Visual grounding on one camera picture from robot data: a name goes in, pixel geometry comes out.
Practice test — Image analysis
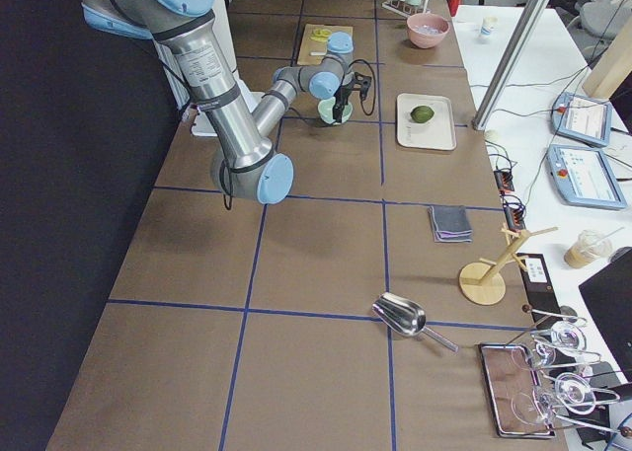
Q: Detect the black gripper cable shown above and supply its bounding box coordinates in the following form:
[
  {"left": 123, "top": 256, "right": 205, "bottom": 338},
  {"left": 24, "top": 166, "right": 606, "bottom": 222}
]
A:
[{"left": 348, "top": 58, "right": 378, "bottom": 117}]

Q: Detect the lower teach pendant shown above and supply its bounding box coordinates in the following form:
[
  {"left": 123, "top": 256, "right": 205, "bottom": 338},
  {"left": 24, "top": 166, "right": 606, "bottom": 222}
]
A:
[{"left": 546, "top": 144, "right": 628, "bottom": 210}]

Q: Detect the teach pendant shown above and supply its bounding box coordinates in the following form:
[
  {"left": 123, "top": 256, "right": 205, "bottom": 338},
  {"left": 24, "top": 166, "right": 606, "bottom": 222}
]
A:
[
  {"left": 551, "top": 92, "right": 613, "bottom": 148},
  {"left": 546, "top": 144, "right": 628, "bottom": 210}
]

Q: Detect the green avocado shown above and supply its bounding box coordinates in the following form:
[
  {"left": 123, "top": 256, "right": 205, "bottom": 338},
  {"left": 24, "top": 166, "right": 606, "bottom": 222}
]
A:
[{"left": 410, "top": 106, "right": 435, "bottom": 124}]

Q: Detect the iced coffee cup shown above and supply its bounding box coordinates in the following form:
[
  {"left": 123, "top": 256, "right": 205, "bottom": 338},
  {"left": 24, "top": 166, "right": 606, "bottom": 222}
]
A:
[{"left": 563, "top": 226, "right": 624, "bottom": 268}]

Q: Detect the steel ice scoop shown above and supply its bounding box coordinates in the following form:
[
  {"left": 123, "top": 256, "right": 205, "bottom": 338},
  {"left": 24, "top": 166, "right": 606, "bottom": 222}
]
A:
[{"left": 372, "top": 292, "right": 459, "bottom": 353}]

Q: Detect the clear ice cubes pile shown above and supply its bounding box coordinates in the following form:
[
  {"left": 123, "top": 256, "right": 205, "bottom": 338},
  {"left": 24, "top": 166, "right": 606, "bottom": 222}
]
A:
[{"left": 412, "top": 24, "right": 443, "bottom": 36}]

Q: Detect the pink bowl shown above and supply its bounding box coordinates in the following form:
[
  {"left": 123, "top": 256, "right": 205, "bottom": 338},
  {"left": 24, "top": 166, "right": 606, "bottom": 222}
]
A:
[{"left": 406, "top": 13, "right": 450, "bottom": 49}]

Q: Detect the steel glass rack tray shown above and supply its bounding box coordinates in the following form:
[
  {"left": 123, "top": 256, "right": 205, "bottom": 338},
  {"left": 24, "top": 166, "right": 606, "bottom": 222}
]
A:
[{"left": 478, "top": 342, "right": 556, "bottom": 440}]

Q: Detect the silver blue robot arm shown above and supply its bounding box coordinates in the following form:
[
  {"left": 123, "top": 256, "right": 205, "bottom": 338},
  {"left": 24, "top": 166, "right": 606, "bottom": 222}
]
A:
[{"left": 82, "top": 0, "right": 356, "bottom": 204}]

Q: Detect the white rabbit tray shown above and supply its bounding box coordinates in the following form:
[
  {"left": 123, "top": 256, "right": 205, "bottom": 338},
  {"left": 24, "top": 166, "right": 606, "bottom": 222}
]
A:
[{"left": 396, "top": 93, "right": 457, "bottom": 151}]

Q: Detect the lower wine glass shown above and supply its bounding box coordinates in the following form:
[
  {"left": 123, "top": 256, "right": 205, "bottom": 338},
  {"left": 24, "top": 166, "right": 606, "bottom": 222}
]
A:
[{"left": 511, "top": 372, "right": 596, "bottom": 426}]

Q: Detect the wine glass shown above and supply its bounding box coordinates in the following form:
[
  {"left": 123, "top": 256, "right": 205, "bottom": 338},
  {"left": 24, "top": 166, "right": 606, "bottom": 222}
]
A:
[
  {"left": 512, "top": 321, "right": 591, "bottom": 371},
  {"left": 511, "top": 372, "right": 596, "bottom": 426}
]

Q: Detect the upper teach pendant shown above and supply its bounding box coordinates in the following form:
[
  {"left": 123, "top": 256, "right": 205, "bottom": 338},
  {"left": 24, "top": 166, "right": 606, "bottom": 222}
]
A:
[{"left": 551, "top": 92, "right": 613, "bottom": 148}]

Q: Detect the aluminium frame post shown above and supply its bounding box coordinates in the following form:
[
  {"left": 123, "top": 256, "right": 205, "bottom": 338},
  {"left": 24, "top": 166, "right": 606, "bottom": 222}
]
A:
[{"left": 472, "top": 0, "right": 550, "bottom": 131}]

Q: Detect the black power strip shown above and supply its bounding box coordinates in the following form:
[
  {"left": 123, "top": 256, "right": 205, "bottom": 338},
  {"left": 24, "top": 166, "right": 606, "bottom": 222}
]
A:
[{"left": 493, "top": 169, "right": 526, "bottom": 231}]

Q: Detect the bamboo cutting board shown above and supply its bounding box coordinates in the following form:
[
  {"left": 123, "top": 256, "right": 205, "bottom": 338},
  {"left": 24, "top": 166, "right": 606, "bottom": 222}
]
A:
[{"left": 296, "top": 24, "right": 354, "bottom": 66}]

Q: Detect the wooden mug tree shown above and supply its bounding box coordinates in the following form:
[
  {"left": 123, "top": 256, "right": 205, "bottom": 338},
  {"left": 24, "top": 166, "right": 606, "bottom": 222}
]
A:
[{"left": 458, "top": 224, "right": 558, "bottom": 306}]

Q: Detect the light green bowl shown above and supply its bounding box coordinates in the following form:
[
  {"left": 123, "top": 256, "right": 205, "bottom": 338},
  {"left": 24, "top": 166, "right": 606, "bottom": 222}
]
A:
[{"left": 318, "top": 97, "right": 353, "bottom": 125}]

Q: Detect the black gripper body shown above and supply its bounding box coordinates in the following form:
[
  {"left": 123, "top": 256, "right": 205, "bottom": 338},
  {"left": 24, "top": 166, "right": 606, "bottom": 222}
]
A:
[{"left": 333, "top": 72, "right": 370, "bottom": 121}]

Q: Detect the upper wine glass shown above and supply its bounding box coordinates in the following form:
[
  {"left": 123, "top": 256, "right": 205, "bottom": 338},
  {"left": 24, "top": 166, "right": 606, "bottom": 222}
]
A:
[{"left": 512, "top": 321, "right": 591, "bottom": 371}]

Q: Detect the folded grey cloth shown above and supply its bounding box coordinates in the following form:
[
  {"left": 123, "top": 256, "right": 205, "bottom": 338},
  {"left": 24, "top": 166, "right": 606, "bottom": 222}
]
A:
[{"left": 428, "top": 205, "right": 473, "bottom": 243}]

